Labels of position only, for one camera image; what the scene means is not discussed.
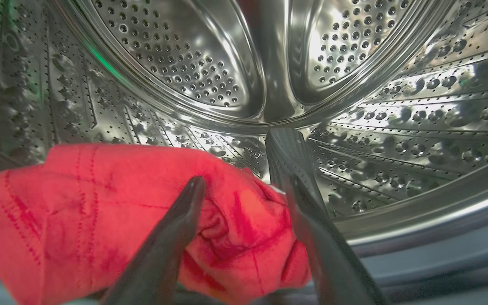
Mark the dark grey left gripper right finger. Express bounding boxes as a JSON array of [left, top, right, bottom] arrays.
[[286, 176, 388, 305]]

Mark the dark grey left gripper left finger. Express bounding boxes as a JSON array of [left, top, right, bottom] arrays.
[[100, 176, 206, 305]]

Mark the red garment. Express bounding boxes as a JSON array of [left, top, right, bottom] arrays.
[[0, 143, 312, 305]]

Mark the steel washing machine drum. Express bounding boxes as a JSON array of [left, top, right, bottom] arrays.
[[0, 0, 488, 255]]

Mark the grey ribbed drum paddle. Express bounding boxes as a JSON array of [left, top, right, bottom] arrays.
[[265, 128, 327, 212]]

